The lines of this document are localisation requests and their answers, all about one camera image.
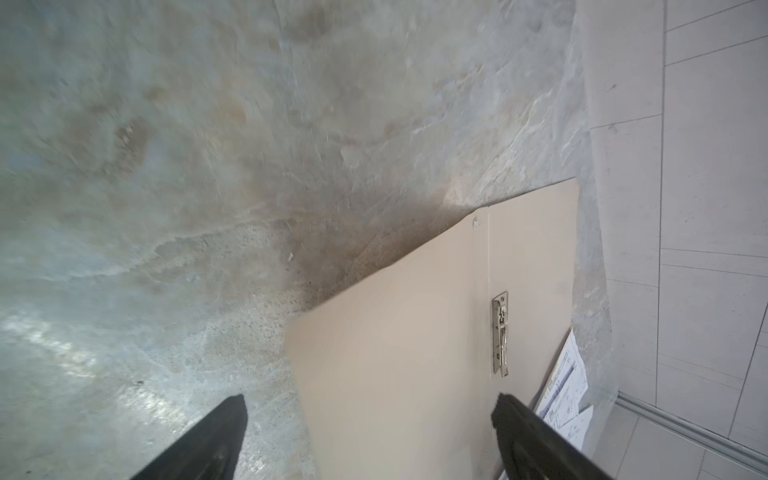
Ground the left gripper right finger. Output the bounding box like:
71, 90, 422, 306
491, 393, 611, 480

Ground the stack of printed sheets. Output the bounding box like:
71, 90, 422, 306
500, 333, 594, 479

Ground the beige cardboard folder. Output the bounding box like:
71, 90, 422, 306
285, 179, 579, 479

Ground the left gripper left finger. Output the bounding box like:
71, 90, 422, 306
132, 394, 248, 480

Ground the metal folder clip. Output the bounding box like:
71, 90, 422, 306
492, 292, 508, 377

